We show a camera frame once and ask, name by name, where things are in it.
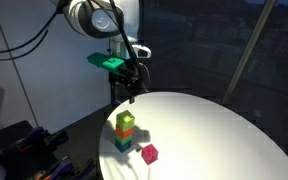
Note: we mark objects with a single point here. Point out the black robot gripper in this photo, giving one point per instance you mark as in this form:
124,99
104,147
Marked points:
131,80

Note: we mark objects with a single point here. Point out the lime green cube block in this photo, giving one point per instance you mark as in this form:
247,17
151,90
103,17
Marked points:
125,120

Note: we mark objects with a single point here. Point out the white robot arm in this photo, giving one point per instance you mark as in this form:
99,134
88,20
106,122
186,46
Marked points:
117,20

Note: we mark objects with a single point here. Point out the orange cube block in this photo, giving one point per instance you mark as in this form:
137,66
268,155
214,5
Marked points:
123,134

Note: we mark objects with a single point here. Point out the dark green cube block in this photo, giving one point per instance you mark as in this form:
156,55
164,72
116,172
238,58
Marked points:
123,141

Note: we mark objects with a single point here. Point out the blue cube block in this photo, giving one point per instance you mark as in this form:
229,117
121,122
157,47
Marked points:
124,147

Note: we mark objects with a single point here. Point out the pink cube block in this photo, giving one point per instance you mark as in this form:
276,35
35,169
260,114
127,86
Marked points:
149,154

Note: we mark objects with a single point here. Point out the round white table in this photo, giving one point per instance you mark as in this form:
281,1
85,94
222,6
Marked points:
196,139

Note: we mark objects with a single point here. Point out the purple spring clamp upper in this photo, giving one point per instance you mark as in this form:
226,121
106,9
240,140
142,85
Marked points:
40,139

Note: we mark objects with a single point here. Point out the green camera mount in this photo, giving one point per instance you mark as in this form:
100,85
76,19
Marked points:
112,64

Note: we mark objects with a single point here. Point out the grey diagonal window frame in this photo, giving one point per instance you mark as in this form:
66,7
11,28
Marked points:
264,15

